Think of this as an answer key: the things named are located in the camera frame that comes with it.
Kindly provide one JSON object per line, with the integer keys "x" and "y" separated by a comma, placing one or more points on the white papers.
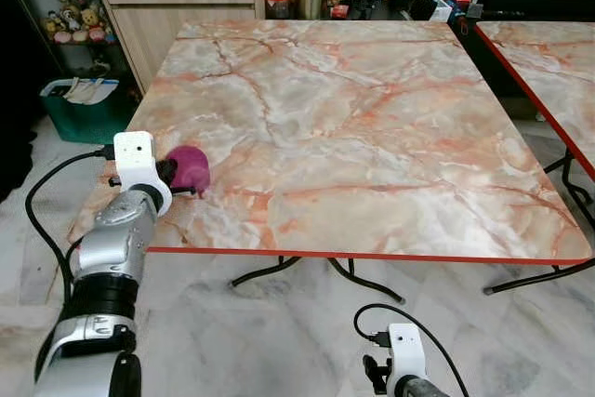
{"x": 85, "y": 90}

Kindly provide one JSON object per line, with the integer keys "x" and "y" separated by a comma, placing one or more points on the dark glass shelf unit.
{"x": 37, "y": 6}

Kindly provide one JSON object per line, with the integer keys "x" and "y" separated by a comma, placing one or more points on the white and blue box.
{"x": 439, "y": 5}

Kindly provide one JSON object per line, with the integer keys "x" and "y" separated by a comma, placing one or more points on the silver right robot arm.
{"x": 423, "y": 388}

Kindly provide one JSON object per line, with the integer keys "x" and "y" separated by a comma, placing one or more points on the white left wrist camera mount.
{"x": 135, "y": 157}

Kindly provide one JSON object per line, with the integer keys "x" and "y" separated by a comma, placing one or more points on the green plastic basket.
{"x": 84, "y": 118}

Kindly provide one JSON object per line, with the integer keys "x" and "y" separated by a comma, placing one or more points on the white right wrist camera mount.
{"x": 405, "y": 350}

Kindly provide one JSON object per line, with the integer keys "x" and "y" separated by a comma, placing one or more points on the plush toy bears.
{"x": 79, "y": 18}

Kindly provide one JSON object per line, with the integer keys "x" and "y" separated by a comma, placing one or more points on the purple plastic cup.
{"x": 193, "y": 167}

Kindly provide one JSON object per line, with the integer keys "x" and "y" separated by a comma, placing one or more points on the marble-print folding table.
{"x": 558, "y": 72}
{"x": 353, "y": 127}

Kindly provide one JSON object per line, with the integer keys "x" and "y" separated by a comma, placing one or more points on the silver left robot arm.
{"x": 112, "y": 239}

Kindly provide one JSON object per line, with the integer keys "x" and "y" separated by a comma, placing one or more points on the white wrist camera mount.
{"x": 135, "y": 157}
{"x": 405, "y": 350}

